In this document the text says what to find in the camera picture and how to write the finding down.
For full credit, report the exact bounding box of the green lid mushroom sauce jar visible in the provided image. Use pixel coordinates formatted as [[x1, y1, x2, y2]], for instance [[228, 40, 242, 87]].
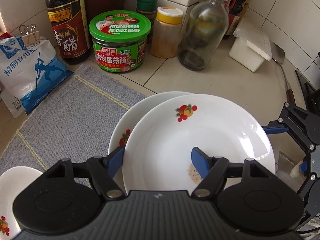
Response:
[[89, 10, 151, 73]]

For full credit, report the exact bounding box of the dark vinegar bottle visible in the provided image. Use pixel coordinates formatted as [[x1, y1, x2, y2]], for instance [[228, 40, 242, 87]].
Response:
[[46, 0, 91, 65]]

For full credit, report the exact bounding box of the white plate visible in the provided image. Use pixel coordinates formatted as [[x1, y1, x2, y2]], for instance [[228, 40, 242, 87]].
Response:
[[0, 166, 42, 239], [108, 91, 198, 192], [123, 94, 276, 192]]

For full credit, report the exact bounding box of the white plastic seasoning box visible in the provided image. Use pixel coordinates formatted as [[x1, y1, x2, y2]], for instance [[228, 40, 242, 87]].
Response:
[[229, 18, 272, 73]]

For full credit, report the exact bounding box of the right gloved hand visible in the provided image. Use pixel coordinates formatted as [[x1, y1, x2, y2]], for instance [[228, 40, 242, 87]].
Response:
[[290, 160, 304, 179]]

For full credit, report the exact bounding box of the white blue salt bag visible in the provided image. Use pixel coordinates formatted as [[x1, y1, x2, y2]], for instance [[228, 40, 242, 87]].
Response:
[[0, 37, 73, 114]]

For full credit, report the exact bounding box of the clear glass bottle red cap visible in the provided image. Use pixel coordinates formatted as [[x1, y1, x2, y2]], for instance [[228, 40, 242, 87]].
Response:
[[177, 0, 228, 71]]

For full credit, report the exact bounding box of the white plate back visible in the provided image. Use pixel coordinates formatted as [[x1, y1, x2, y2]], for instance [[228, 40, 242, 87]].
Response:
[[0, 166, 42, 239]]

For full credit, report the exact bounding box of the yellow lid spice jar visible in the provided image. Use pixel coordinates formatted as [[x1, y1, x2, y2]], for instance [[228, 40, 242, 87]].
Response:
[[150, 7, 183, 58]]

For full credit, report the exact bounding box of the metal spatula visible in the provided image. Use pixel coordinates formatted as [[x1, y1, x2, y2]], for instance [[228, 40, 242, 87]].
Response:
[[270, 41, 296, 105]]

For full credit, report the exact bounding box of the grey checked table mat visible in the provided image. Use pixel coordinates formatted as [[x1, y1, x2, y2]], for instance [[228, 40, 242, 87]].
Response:
[[1, 64, 146, 173]]

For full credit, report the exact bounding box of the green lid small jar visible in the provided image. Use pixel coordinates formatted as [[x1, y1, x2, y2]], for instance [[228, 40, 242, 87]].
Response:
[[136, 0, 158, 22]]

